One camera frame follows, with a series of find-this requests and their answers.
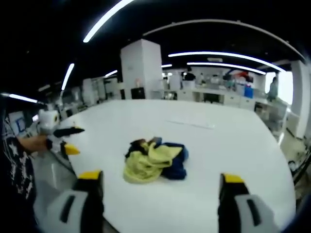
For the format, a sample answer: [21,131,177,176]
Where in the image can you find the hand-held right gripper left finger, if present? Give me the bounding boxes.
[46,169,105,233]

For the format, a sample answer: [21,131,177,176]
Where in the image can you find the long white counter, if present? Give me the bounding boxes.
[152,86,257,111]

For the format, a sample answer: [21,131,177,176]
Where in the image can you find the blue garment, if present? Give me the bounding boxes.
[155,143,190,182]

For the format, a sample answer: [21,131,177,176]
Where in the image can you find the ceiling light strip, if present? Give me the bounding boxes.
[61,63,75,91]
[187,62,267,75]
[8,94,38,104]
[168,51,286,73]
[83,0,135,43]

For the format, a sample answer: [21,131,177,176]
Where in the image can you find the yellow garment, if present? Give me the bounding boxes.
[123,142,180,184]

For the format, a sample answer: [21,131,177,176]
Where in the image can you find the black box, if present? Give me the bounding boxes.
[131,87,146,100]

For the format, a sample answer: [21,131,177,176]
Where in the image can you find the white square pillar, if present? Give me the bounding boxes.
[121,38,163,100]

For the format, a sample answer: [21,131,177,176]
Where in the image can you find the black stand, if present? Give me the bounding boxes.
[291,150,311,186]

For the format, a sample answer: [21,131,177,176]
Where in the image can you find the white window pillar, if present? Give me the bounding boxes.
[289,60,311,139]

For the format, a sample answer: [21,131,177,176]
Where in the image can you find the white cabinet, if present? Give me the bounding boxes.
[82,77,98,105]

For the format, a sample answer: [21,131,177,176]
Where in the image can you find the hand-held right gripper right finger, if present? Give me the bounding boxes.
[217,172,280,233]

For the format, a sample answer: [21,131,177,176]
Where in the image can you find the person's black printed shirt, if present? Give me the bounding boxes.
[0,97,37,226]

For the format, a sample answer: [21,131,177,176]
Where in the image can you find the curved ceiling rail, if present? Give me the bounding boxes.
[142,18,306,62]

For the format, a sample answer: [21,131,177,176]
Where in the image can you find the dark brown garment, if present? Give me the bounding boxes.
[124,137,163,157]

